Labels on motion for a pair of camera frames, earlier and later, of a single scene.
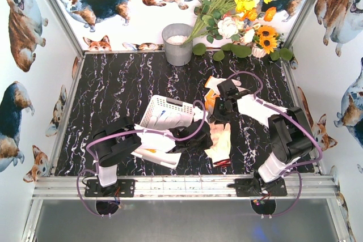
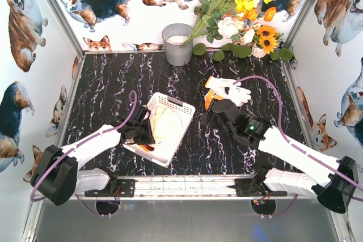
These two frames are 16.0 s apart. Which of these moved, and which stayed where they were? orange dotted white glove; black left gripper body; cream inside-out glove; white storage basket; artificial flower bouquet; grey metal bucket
Moved: cream inside-out glove; black left gripper body
Stayed: grey metal bucket; orange dotted white glove; white storage basket; artificial flower bouquet
